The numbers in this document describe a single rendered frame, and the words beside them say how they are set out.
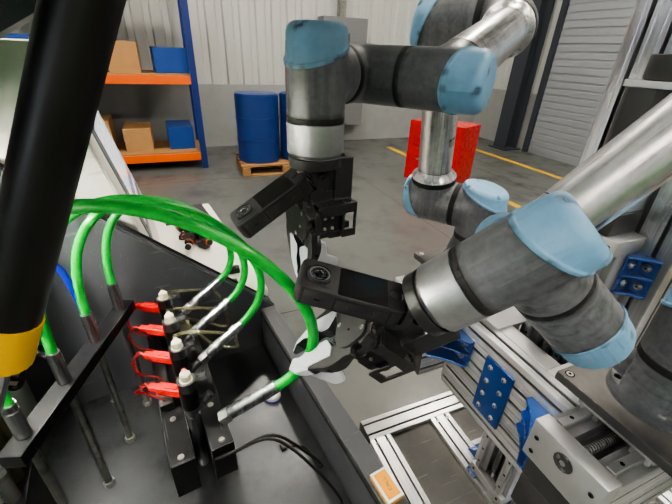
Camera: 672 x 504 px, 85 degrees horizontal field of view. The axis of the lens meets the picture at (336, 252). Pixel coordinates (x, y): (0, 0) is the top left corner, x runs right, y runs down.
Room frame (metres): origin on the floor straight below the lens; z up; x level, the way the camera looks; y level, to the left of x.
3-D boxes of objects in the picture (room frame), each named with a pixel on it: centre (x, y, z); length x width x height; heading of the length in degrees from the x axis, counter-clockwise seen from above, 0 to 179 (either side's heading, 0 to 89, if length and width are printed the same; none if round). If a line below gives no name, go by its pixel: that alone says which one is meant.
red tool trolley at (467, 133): (4.66, -1.24, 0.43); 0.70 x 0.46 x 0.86; 48
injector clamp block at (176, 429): (0.51, 0.28, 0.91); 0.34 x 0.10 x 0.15; 31
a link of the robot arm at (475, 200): (0.92, -0.37, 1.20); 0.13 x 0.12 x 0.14; 58
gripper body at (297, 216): (0.50, 0.03, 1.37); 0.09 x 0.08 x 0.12; 121
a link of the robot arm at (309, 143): (0.50, 0.04, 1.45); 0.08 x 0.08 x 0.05
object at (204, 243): (1.11, 0.47, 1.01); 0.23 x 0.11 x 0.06; 31
